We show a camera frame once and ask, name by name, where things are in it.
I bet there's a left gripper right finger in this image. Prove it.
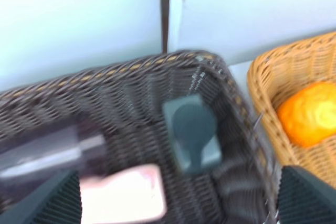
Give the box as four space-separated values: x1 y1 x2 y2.
278 166 335 224

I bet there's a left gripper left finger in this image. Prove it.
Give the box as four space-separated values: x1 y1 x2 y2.
1 171 82 224

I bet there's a translucent purple plastic cup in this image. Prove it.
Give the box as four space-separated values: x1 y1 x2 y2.
1 124 107 181

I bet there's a pink bottle white cap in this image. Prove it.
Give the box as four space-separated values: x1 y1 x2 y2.
80 164 167 223

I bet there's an orange mandarin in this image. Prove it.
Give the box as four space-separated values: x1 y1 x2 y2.
277 82 335 147

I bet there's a tan wicker basket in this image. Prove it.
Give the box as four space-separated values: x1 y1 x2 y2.
247 31 335 187

